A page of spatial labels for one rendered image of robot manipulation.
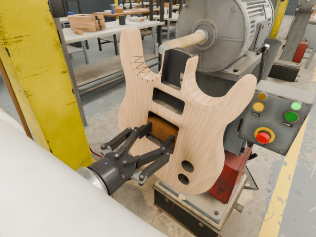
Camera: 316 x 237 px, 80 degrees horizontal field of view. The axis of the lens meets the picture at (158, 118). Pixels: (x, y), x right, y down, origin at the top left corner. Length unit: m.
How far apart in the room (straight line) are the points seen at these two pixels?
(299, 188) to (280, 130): 1.39
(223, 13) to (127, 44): 0.32
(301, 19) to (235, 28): 3.51
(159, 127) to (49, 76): 0.94
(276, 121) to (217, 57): 0.28
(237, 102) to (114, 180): 0.28
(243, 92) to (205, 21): 0.37
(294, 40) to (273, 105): 3.56
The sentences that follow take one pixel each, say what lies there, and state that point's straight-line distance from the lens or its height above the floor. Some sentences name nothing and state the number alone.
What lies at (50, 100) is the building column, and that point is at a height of 0.80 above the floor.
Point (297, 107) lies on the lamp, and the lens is 0.66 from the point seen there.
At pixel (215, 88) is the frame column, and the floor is 1.00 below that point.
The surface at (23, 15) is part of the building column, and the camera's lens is 1.24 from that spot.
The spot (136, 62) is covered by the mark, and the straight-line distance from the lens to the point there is 0.50.
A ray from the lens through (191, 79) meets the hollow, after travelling 0.43.
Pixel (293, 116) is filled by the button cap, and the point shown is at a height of 1.07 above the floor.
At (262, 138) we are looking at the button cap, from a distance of 0.70.
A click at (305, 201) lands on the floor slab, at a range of 1.99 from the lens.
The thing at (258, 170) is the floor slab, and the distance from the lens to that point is 2.03.
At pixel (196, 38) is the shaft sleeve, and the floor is 1.26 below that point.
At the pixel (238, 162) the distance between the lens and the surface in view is 1.11.
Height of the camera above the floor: 1.38
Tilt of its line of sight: 34 degrees down
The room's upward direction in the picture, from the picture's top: straight up
